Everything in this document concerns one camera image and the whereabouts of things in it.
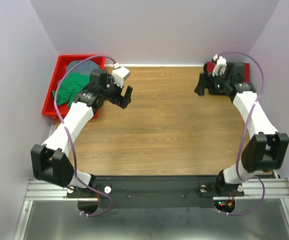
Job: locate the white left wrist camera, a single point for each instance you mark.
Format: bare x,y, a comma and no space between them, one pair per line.
120,74

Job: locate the green t shirt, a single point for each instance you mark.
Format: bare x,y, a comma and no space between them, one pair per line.
70,87

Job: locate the grey t shirt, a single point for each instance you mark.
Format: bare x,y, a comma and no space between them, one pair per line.
82,67

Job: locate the aluminium frame rail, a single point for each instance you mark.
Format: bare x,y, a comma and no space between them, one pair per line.
262,213

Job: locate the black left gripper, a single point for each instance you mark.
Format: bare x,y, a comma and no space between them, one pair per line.
123,101

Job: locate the dark red t shirt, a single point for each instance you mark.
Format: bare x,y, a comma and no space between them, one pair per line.
233,68

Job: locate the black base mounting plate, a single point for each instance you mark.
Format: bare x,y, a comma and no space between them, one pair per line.
158,191

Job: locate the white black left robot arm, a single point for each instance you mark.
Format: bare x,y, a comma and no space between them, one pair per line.
50,160

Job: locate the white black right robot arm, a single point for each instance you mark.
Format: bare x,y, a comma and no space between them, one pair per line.
267,147

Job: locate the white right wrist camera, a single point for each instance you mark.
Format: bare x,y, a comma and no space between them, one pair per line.
220,65

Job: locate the folded black t shirt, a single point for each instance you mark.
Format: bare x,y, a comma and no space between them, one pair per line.
233,78

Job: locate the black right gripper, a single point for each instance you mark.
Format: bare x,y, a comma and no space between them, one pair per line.
203,80

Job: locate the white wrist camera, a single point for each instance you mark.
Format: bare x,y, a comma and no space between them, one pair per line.
220,65
120,74

